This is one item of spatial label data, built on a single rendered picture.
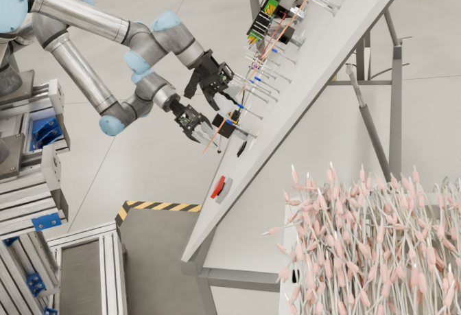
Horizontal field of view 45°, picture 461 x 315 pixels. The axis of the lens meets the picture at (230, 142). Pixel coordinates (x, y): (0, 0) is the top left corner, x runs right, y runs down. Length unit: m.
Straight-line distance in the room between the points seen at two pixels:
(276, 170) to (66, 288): 1.18
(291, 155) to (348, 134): 0.25
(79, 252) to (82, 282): 0.20
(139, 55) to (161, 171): 2.03
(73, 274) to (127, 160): 1.17
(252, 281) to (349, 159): 0.64
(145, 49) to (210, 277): 0.70
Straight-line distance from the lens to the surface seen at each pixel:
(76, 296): 2.68
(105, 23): 1.66
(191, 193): 3.31
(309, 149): 2.15
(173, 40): 1.56
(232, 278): 1.72
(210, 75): 1.61
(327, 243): 0.79
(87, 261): 2.81
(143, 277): 2.92
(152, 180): 3.49
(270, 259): 1.75
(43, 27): 1.86
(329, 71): 1.20
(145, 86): 1.83
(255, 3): 2.52
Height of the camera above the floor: 2.08
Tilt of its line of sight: 35 degrees down
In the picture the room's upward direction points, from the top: 11 degrees counter-clockwise
